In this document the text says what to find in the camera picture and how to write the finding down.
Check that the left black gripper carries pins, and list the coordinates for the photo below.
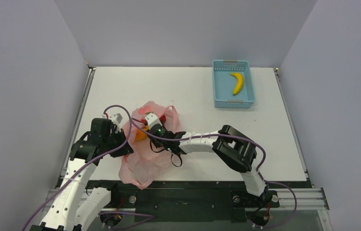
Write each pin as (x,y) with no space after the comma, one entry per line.
(125,149)

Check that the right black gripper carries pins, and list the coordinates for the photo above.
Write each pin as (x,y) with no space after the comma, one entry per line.
(154,131)

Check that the red fake apple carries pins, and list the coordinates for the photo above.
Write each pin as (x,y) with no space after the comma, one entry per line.
(162,119)

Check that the fake orange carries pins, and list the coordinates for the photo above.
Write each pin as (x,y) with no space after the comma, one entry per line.
(140,135)

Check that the pink plastic bag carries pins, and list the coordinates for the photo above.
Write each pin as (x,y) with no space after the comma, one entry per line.
(143,166)

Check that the yellow fake banana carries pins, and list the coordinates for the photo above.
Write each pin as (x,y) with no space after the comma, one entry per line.
(240,82)

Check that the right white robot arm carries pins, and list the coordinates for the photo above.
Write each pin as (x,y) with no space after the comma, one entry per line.
(236,150)

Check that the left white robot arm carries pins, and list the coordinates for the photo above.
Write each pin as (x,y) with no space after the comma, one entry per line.
(68,212)

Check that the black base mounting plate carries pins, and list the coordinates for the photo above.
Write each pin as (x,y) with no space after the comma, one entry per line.
(189,201)

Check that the light blue plastic basket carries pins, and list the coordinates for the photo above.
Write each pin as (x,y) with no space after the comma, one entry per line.
(223,84)

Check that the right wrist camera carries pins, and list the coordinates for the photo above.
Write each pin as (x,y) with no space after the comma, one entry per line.
(152,120)

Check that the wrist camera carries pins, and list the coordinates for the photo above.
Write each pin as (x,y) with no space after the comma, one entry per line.
(116,119)
(152,120)

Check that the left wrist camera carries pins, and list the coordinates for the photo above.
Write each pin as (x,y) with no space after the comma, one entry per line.
(116,119)

